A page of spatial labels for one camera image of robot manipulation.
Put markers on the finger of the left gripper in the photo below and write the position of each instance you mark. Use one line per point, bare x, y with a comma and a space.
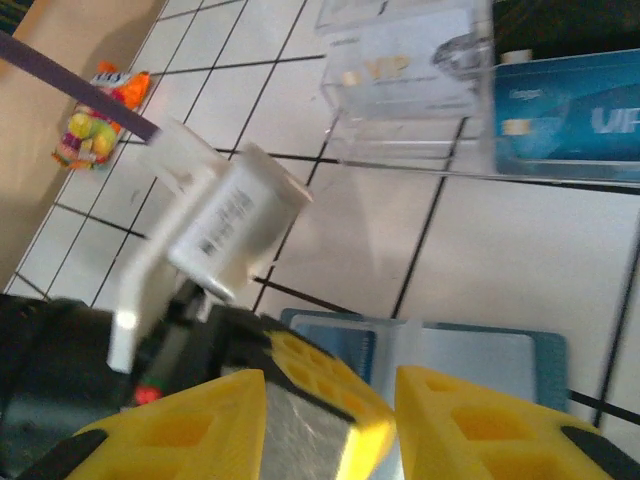
320, 370

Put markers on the blue credit card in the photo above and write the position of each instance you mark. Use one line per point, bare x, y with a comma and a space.
560, 125
345, 345

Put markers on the clear acrylic card box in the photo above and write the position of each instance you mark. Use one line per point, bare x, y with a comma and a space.
400, 145

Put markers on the silver credit card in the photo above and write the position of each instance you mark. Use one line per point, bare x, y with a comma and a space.
400, 75

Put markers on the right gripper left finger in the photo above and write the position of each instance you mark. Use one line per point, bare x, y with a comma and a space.
190, 430

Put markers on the black credit card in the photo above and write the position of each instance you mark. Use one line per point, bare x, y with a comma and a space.
575, 25

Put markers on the orange fruit candy bag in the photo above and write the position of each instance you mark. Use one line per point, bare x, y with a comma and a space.
85, 145

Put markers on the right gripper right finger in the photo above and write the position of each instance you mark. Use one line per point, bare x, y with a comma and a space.
490, 435

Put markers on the white power adapter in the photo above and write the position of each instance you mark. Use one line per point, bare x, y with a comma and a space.
235, 220

